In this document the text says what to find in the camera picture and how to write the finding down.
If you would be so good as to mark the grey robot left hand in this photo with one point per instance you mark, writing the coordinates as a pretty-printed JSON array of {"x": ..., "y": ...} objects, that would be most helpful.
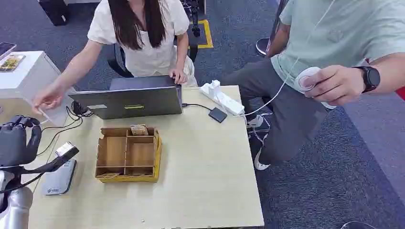
[{"x": 15, "y": 142}]

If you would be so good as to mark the white round device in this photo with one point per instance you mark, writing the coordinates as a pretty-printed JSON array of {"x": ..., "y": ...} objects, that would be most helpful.
[{"x": 305, "y": 77}]

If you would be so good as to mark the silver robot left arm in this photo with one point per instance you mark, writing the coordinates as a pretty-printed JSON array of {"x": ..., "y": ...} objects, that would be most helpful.
[{"x": 17, "y": 208}]

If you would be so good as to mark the grey flat device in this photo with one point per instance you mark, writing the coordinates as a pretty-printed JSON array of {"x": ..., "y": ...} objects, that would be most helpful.
[{"x": 60, "y": 180}]

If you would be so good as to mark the black power adapter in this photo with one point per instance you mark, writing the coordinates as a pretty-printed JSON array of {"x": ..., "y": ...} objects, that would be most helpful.
[{"x": 77, "y": 108}]

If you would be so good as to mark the white cabinet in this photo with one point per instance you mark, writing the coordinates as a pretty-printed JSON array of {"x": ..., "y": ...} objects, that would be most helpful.
[{"x": 31, "y": 72}]

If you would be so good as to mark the yellow card pack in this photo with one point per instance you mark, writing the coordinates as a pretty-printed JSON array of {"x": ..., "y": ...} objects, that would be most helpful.
[{"x": 12, "y": 62}]

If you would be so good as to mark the dark tablet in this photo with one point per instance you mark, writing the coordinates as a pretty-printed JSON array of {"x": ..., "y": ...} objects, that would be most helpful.
[{"x": 5, "y": 48}]

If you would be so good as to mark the wooden compartment box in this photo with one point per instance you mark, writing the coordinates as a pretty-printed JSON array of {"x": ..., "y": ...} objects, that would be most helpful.
[{"x": 110, "y": 151}]

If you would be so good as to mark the flat lying cards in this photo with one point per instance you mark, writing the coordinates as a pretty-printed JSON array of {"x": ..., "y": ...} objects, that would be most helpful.
[{"x": 109, "y": 175}]

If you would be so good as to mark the grey laptop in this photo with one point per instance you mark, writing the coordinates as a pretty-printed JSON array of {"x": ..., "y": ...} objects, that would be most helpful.
[{"x": 126, "y": 101}]

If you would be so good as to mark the upright card stack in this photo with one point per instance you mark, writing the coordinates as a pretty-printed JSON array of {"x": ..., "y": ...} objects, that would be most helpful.
[{"x": 139, "y": 130}]

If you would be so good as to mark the black office chair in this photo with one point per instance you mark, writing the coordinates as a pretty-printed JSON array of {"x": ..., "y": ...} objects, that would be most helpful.
[{"x": 118, "y": 68}]

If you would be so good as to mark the black box on floor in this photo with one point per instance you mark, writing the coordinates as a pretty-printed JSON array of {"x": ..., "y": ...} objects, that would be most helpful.
[{"x": 53, "y": 11}]

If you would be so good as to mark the person at laptop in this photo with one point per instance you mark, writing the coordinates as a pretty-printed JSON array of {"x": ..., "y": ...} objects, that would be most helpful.
[{"x": 148, "y": 60}]

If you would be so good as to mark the small black hub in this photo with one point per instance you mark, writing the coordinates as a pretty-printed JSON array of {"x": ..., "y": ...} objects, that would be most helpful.
[{"x": 218, "y": 115}]

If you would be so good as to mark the white charger plug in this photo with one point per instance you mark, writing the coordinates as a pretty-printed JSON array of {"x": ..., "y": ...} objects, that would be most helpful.
[{"x": 215, "y": 87}]

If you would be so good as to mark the white power strip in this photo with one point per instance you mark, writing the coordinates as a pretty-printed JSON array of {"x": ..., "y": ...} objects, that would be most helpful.
[{"x": 228, "y": 103}]

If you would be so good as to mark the black stand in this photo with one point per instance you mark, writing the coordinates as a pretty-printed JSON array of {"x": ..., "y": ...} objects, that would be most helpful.
[{"x": 195, "y": 19}]

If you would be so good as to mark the yellow floor tape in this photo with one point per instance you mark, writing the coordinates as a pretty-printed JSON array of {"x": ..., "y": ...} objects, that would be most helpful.
[{"x": 208, "y": 33}]

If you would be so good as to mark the chrome stool base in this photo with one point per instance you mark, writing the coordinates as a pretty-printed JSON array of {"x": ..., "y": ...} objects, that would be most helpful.
[{"x": 262, "y": 45}]

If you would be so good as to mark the dark round object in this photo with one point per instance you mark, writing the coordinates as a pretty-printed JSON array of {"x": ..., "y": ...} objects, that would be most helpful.
[{"x": 357, "y": 226}]

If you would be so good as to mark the black wristwatch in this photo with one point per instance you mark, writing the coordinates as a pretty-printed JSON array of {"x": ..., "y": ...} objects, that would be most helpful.
[{"x": 370, "y": 77}]

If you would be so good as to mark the red object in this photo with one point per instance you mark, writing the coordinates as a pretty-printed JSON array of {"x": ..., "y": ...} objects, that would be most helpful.
[{"x": 401, "y": 93}]

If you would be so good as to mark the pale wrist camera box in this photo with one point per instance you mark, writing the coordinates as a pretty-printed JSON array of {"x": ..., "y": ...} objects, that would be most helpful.
[{"x": 65, "y": 148}]

